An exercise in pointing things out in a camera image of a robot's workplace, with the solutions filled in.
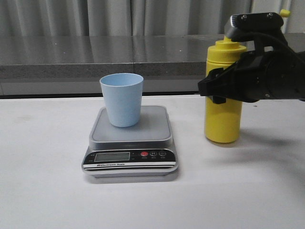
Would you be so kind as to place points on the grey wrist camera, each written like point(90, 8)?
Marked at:
point(241, 25)

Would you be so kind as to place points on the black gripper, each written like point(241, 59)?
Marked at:
point(271, 76)

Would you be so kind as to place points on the silver digital kitchen scale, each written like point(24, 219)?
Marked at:
point(144, 149)

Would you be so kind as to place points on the grey curtain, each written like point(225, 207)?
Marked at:
point(116, 17)

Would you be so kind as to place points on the yellow squeeze bottle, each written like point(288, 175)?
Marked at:
point(222, 121)

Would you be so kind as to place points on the grey stone counter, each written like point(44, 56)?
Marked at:
point(71, 66)

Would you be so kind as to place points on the light blue plastic cup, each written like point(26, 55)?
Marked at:
point(122, 94)

